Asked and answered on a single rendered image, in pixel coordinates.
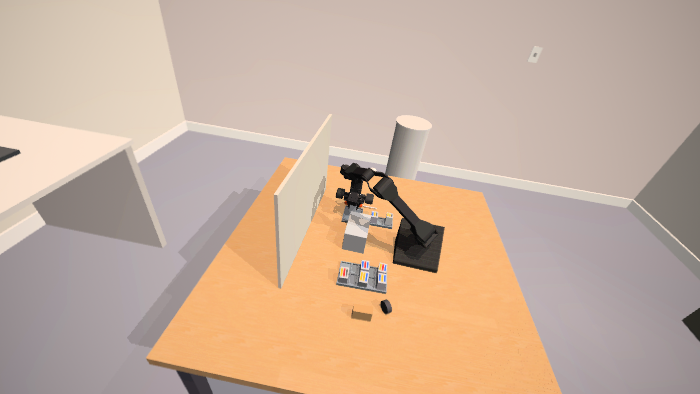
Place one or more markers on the grey slotted rack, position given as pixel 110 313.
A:
pixel 353 278

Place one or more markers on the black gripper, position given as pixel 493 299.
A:
pixel 368 198

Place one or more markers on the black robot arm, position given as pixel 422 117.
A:
pixel 385 189

